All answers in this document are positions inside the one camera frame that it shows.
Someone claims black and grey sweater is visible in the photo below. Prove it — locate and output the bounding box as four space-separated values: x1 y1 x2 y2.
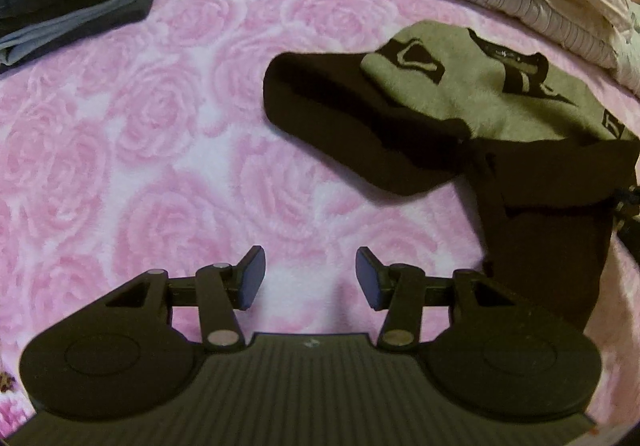
262 19 640 332

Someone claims pink floral blanket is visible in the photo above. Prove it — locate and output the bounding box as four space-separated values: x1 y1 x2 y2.
0 0 640 446

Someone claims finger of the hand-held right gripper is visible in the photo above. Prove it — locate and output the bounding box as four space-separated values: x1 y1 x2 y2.
612 185 640 248

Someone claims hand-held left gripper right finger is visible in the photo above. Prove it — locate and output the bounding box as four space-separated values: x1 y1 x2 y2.
355 247 522 353

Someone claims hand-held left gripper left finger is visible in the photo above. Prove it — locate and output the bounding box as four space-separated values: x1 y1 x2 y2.
100 246 267 354

